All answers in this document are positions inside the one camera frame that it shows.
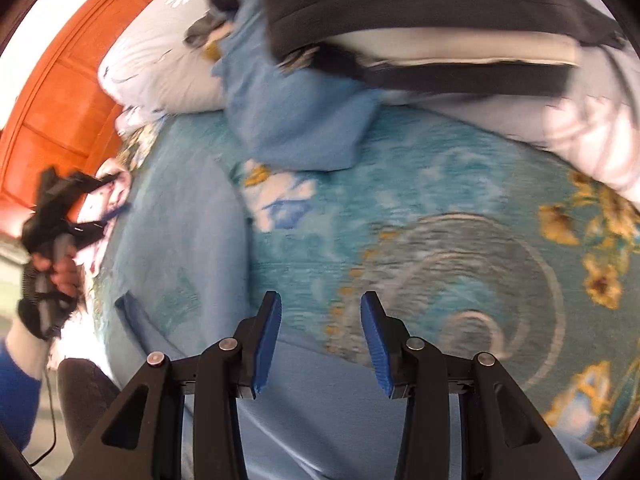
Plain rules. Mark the teal floral blanket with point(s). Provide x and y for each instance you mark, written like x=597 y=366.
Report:
x=425 y=185

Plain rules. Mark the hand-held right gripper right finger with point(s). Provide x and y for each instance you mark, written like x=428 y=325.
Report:
x=376 y=345

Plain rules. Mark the person's left forearm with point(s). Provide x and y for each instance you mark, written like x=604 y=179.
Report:
x=17 y=385

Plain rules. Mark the dark grey cloth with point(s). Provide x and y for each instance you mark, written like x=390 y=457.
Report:
x=85 y=400

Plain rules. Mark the orange wooden headboard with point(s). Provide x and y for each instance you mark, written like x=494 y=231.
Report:
x=65 y=95

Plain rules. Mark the white quilt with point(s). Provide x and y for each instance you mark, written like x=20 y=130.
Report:
x=590 y=130

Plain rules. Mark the black and white garment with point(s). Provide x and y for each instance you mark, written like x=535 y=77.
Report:
x=400 y=0

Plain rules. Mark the white floral pillow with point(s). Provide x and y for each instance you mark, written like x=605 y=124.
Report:
x=155 y=65

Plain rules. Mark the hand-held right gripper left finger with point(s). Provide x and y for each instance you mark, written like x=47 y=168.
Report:
x=263 y=340

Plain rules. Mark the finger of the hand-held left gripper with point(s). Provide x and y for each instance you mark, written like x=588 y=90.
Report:
x=107 y=220
x=100 y=183

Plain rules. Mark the white pink cloth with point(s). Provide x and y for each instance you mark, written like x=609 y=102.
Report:
x=107 y=200

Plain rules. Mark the light blue garment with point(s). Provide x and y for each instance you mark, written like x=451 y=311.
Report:
x=175 y=240

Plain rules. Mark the person's left hand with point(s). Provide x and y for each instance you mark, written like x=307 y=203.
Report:
x=62 y=277

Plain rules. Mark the blue folded cloth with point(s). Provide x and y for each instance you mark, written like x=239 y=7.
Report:
x=295 y=120

